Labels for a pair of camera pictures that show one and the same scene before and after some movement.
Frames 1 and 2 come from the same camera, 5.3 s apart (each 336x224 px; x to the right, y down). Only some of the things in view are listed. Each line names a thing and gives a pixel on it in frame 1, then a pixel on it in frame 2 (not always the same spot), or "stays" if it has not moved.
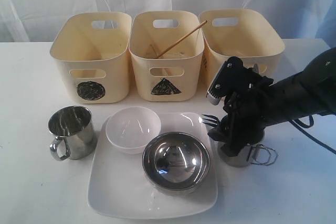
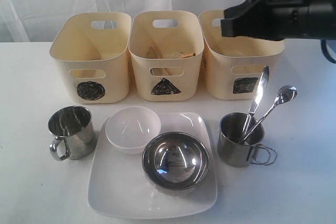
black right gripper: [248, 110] -> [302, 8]
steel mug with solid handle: [72, 127] stays
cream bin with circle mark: [92, 50] stays
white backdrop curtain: [305, 2] stays
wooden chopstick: [178, 41] -> [189, 55]
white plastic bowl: [130, 129] stays
